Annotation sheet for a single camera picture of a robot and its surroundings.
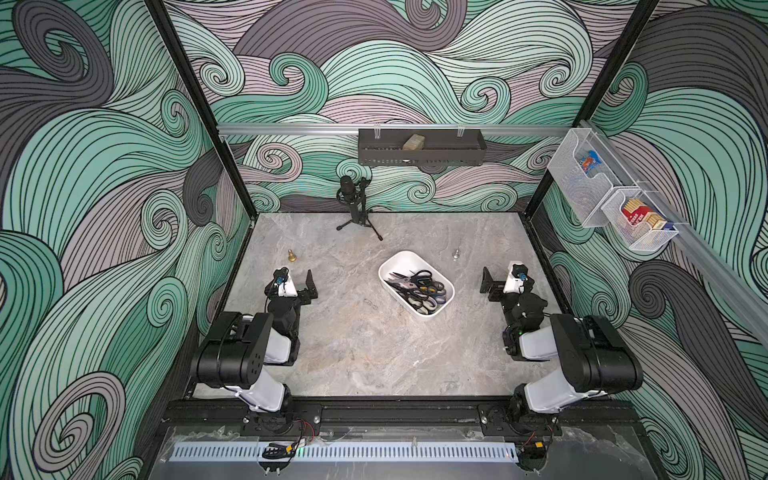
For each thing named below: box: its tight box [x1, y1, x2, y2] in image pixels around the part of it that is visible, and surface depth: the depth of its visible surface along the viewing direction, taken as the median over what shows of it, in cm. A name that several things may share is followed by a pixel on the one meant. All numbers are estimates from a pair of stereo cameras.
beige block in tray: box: [402, 133, 425, 150], surface depth 94 cm
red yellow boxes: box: [622, 198, 667, 230], surface depth 67 cm
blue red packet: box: [580, 150, 602, 175], surface depth 85 cm
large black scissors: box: [392, 270, 433, 286], surface depth 99 cm
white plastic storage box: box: [378, 250, 456, 319], surface depth 98 cm
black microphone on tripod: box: [336, 175, 383, 241], surface depth 100 cm
